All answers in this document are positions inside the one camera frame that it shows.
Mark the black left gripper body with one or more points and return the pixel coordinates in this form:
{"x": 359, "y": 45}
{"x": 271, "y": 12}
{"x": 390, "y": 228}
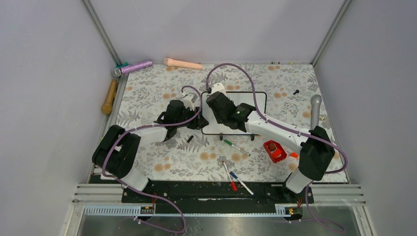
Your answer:
{"x": 188, "y": 113}

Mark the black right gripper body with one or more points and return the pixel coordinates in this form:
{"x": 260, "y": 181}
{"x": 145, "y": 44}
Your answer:
{"x": 220, "y": 120}

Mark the small black-framed whiteboard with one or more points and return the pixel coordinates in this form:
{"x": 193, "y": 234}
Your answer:
{"x": 214, "y": 128}

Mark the black marker cap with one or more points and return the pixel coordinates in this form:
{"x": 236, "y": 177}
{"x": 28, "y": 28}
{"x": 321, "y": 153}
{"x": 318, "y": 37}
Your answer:
{"x": 190, "y": 139}

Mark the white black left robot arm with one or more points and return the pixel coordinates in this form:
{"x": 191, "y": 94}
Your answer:
{"x": 117, "y": 151}

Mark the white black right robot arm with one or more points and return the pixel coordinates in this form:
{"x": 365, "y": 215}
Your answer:
{"x": 313, "y": 146}

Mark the floral table mat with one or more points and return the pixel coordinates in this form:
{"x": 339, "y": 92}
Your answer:
{"x": 146, "y": 93}

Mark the green capped marker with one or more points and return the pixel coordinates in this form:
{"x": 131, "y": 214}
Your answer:
{"x": 236, "y": 147}

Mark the brown cylinder in box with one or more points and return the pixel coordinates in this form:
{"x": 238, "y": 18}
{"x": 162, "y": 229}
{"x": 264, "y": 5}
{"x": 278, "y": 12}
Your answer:
{"x": 272, "y": 148}

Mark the blue capped marker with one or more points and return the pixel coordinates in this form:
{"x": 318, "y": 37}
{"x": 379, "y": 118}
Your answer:
{"x": 243, "y": 184}

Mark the red plastic box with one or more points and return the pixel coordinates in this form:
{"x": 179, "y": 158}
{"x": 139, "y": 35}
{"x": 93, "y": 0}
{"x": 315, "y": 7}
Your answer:
{"x": 278, "y": 155}

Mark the peach toy microphone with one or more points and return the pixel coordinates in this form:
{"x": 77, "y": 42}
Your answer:
{"x": 182, "y": 64}

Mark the red capped marker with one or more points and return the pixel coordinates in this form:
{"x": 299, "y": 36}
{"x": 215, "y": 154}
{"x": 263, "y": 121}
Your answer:
{"x": 233, "y": 185}

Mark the red plastic triangle piece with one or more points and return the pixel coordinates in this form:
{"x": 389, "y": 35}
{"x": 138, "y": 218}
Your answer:
{"x": 294, "y": 155}

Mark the silver toy microphone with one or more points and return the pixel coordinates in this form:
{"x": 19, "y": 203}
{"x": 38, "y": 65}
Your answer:
{"x": 315, "y": 101}

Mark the gold toy microphone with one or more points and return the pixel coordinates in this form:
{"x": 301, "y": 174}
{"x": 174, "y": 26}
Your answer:
{"x": 109, "y": 99}

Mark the purple glitter microphone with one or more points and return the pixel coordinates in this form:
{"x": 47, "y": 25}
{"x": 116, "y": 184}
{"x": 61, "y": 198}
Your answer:
{"x": 128, "y": 68}

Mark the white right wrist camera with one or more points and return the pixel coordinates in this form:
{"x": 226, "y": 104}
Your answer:
{"x": 217, "y": 88}

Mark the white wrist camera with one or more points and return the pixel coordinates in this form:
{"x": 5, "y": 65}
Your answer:
{"x": 217, "y": 88}
{"x": 191, "y": 101}

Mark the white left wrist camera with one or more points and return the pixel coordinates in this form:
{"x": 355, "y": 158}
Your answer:
{"x": 191, "y": 101}

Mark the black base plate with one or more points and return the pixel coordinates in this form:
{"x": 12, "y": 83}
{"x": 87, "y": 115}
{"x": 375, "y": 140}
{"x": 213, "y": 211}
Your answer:
{"x": 216, "y": 197}

